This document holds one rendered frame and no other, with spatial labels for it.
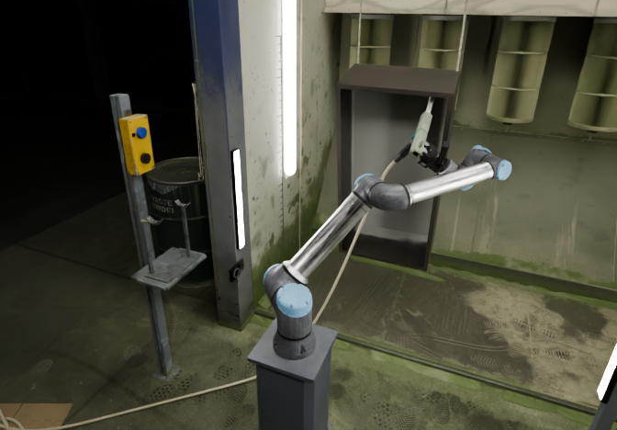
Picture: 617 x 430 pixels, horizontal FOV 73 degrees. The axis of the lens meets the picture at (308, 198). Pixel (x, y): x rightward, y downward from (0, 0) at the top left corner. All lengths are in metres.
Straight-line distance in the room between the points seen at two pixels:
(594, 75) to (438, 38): 1.06
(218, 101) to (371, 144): 1.05
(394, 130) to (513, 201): 1.41
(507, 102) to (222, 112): 2.07
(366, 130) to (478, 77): 1.34
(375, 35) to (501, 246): 1.94
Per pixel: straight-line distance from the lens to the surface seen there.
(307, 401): 1.95
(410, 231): 3.09
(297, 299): 1.75
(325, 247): 1.86
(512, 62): 3.37
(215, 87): 2.29
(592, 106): 3.49
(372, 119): 2.69
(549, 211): 3.75
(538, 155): 3.84
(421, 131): 2.03
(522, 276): 3.69
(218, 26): 2.24
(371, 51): 3.50
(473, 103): 3.80
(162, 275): 2.18
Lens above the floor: 1.98
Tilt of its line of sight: 24 degrees down
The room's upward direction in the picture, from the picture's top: 1 degrees clockwise
